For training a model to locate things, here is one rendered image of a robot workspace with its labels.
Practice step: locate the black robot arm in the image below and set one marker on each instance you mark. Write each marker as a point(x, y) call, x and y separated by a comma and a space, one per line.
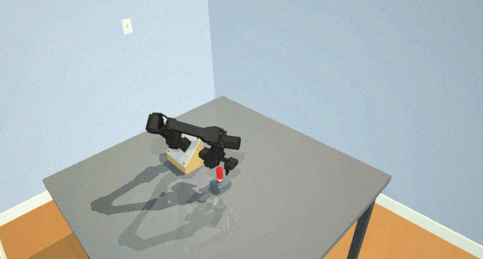
point(211, 135)

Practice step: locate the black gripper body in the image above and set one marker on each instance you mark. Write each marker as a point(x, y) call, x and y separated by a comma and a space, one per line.
point(230, 162)

